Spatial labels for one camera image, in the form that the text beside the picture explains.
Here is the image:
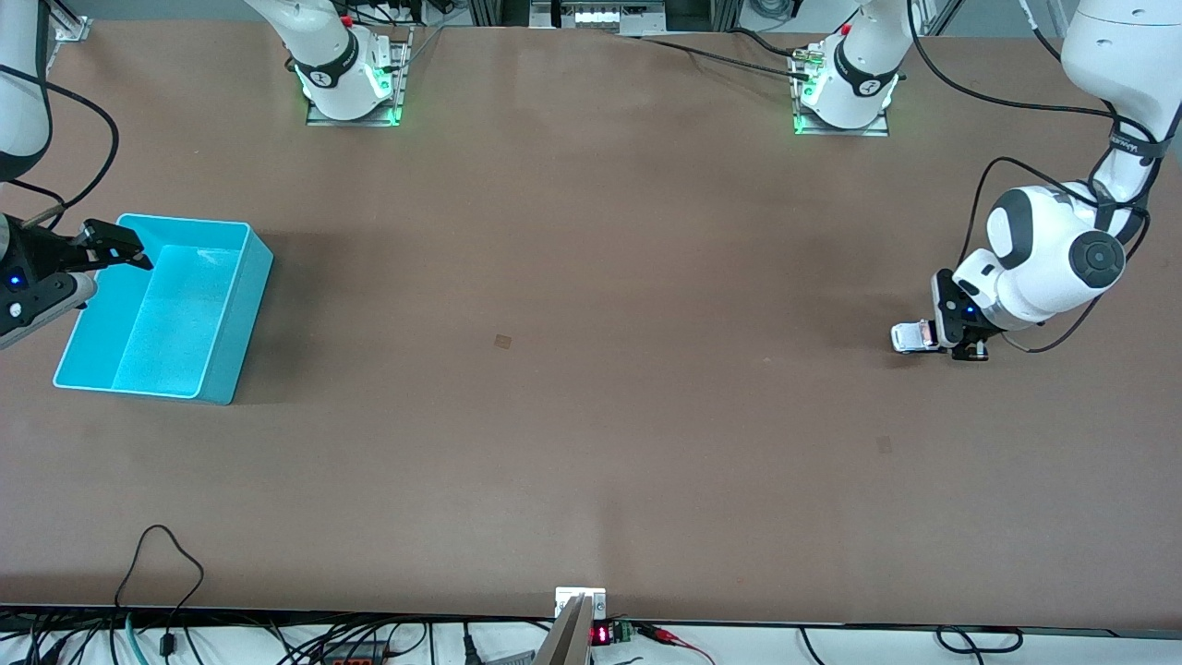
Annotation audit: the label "white jeep toy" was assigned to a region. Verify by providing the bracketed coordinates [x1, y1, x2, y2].
[890, 320, 941, 354]

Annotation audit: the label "turquoise plastic bin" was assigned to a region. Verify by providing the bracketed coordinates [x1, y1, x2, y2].
[53, 214, 275, 405]

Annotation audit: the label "red clip leads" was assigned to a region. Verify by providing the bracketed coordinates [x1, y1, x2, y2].
[635, 623, 717, 665]

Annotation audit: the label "white mounting plate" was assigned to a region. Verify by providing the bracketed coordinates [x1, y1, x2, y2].
[555, 586, 608, 620]

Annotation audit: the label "white control box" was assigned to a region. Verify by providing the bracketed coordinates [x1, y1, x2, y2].
[529, 0, 668, 36]

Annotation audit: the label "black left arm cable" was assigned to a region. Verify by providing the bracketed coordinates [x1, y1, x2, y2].
[908, 0, 1174, 355]

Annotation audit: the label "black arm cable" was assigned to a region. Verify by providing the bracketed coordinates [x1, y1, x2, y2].
[908, 0, 1174, 355]
[0, 63, 121, 227]

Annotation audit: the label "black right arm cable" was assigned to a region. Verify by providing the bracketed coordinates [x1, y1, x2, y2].
[0, 63, 121, 227]

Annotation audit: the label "aluminium corner bracket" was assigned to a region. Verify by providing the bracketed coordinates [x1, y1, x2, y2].
[48, 0, 92, 42]

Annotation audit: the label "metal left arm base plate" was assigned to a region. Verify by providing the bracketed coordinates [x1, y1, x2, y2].
[791, 48, 890, 138]

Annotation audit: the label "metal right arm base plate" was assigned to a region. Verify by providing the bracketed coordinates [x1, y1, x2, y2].
[305, 26, 407, 127]

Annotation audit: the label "black coiled cable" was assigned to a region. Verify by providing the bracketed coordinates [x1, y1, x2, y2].
[936, 626, 1024, 655]

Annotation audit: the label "thick black table cable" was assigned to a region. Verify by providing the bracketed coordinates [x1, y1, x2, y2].
[728, 28, 814, 58]

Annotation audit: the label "thin black table cable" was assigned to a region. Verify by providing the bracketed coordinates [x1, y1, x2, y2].
[637, 35, 814, 82]

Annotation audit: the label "thin black looped cable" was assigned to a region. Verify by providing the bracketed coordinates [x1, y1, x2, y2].
[115, 525, 205, 659]

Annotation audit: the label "aluminium mount bar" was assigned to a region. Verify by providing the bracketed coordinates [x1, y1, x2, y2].
[534, 594, 594, 665]

